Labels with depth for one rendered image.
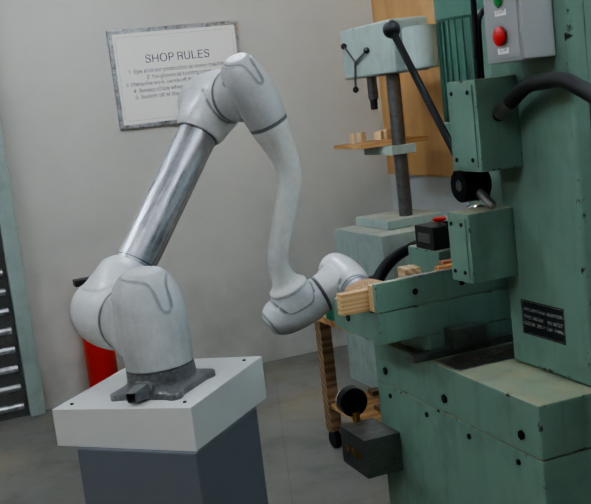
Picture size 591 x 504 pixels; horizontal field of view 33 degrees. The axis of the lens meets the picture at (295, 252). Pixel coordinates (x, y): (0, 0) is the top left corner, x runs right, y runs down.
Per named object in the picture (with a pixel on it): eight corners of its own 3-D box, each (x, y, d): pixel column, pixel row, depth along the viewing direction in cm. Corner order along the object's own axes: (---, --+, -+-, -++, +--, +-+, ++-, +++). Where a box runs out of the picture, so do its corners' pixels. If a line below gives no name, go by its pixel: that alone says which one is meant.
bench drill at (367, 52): (431, 354, 481) (400, 25, 457) (508, 381, 425) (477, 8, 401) (344, 375, 463) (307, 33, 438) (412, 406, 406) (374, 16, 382)
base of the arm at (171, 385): (97, 407, 215) (93, 383, 214) (151, 375, 235) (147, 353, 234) (168, 407, 207) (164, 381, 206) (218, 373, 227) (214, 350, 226)
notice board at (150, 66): (247, 115, 486) (236, 20, 479) (248, 115, 484) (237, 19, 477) (119, 130, 463) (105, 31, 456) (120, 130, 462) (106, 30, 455)
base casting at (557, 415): (554, 338, 220) (551, 298, 219) (761, 400, 167) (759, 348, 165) (374, 380, 204) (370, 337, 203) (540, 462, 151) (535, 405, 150)
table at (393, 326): (553, 270, 230) (551, 245, 229) (644, 288, 201) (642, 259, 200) (315, 318, 208) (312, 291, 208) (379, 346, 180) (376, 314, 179)
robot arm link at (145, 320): (146, 378, 211) (128, 278, 207) (106, 368, 225) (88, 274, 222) (208, 357, 221) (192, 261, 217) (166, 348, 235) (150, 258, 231)
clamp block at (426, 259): (467, 274, 221) (464, 235, 220) (501, 282, 209) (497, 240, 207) (409, 286, 216) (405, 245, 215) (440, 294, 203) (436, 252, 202)
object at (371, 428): (376, 452, 211) (373, 416, 209) (403, 469, 199) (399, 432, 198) (341, 461, 208) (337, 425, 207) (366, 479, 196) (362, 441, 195)
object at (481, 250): (496, 271, 175) (490, 204, 174) (518, 275, 169) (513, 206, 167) (450, 280, 172) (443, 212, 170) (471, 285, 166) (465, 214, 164)
